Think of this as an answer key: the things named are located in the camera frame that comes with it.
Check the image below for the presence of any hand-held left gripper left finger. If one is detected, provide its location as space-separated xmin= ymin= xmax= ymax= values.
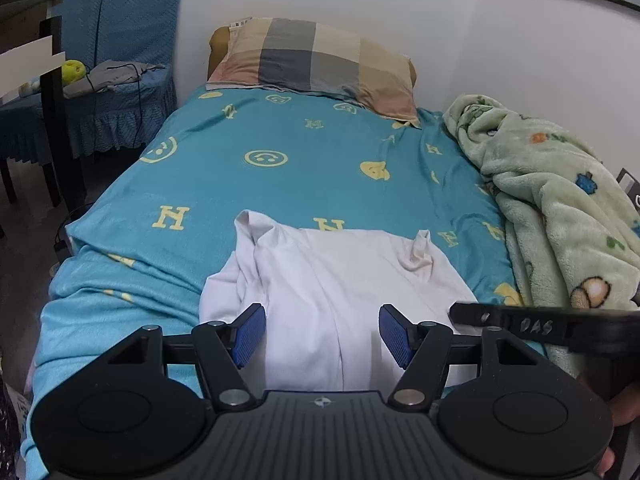
xmin=107 ymin=303 xmax=267 ymax=411

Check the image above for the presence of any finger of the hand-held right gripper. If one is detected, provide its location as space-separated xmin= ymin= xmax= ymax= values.
xmin=448 ymin=300 xmax=571 ymax=348

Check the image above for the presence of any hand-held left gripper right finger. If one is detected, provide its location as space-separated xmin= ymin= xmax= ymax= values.
xmin=378 ymin=304 xmax=543 ymax=410

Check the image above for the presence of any white shirt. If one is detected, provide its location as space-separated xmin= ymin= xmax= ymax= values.
xmin=199 ymin=210 xmax=478 ymax=393

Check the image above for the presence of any person's right hand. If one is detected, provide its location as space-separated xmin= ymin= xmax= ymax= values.
xmin=595 ymin=374 xmax=640 ymax=478

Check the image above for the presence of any green printed fleece blanket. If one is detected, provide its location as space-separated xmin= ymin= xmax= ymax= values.
xmin=442 ymin=92 xmax=640 ymax=381

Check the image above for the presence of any teal printed bed sheet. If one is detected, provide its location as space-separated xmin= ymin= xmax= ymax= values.
xmin=20 ymin=82 xmax=526 ymax=480

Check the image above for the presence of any plaid pillow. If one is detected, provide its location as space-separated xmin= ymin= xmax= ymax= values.
xmin=206 ymin=17 xmax=421 ymax=128

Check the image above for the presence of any brown cushion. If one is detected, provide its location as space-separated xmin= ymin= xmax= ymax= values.
xmin=207 ymin=26 xmax=232 ymax=81

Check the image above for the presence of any grey cloth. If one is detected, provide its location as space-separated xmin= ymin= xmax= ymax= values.
xmin=64 ymin=60 xmax=167 ymax=100

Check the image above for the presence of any yellow-green ball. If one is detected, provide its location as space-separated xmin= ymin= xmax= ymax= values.
xmin=61 ymin=60 xmax=86 ymax=85

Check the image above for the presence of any wooden desk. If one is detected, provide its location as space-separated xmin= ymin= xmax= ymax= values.
xmin=0 ymin=0 xmax=87 ymax=208

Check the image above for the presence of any black cable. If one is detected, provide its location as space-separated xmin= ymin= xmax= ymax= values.
xmin=52 ymin=200 xmax=97 ymax=263
xmin=86 ymin=60 xmax=151 ymax=148

